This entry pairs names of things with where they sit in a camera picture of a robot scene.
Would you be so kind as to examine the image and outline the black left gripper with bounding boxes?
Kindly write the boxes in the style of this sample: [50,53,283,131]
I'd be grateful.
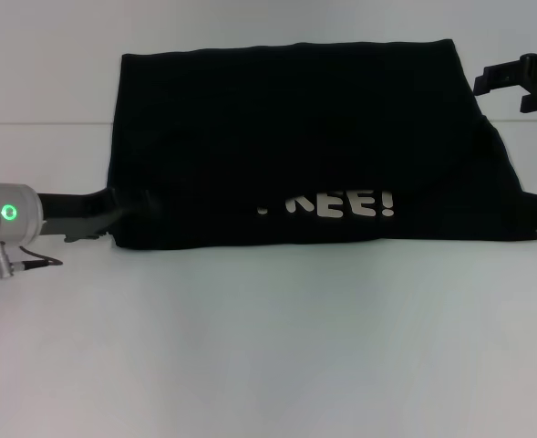
[36,186,158,243]

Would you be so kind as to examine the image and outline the black t-shirt with white print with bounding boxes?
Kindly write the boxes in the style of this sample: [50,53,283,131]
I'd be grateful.
[107,38,537,251]

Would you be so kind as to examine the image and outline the left arm connector cable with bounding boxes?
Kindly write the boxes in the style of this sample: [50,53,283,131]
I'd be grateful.
[0,241,64,279]

